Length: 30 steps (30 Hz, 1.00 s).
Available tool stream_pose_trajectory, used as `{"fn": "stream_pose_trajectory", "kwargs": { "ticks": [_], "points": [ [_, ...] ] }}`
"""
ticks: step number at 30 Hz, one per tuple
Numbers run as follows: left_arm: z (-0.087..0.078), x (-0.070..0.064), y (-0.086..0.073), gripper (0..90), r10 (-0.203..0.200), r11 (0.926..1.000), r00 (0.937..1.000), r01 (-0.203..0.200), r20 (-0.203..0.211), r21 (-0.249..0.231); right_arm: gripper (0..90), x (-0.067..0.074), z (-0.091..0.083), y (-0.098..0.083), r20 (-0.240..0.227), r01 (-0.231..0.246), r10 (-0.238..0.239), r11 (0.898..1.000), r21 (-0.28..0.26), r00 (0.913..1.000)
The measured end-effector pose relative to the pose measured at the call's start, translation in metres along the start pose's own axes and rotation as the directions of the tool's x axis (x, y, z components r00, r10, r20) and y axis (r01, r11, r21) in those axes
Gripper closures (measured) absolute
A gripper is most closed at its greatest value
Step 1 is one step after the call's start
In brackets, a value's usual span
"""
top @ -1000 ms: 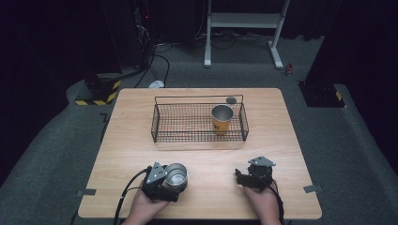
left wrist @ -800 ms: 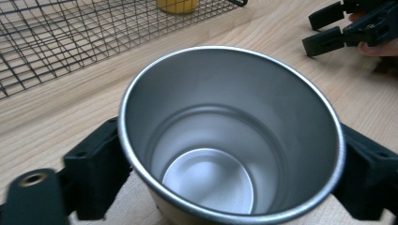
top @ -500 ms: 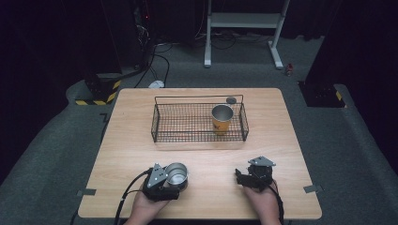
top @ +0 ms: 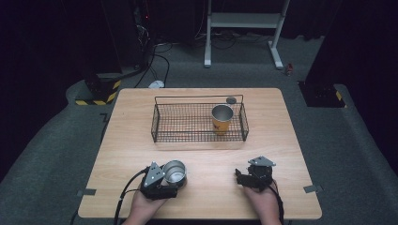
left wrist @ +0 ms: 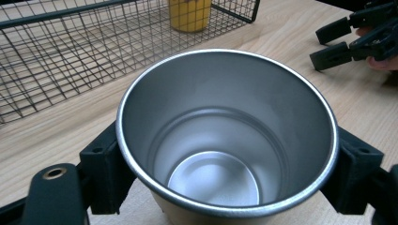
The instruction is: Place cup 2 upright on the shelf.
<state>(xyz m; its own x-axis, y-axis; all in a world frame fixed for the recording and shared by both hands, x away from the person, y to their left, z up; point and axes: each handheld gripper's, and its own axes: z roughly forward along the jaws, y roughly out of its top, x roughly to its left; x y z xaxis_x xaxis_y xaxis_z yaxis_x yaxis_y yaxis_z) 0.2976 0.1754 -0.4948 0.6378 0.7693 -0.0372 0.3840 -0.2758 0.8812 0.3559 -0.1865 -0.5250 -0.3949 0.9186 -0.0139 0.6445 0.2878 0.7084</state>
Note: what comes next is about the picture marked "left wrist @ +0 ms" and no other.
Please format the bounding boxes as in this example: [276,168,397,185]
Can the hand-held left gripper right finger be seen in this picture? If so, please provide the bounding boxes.
[319,125,386,217]

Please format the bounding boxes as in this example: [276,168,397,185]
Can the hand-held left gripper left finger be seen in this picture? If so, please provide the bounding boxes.
[79,120,139,217]

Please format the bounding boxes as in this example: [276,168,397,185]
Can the black wire basket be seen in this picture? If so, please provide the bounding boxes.
[0,0,261,125]

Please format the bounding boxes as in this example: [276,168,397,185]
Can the white cup with silver inside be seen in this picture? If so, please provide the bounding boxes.
[115,48,341,225]

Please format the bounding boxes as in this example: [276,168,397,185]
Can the orange cup with silver inside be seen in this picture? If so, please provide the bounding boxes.
[167,0,213,34]

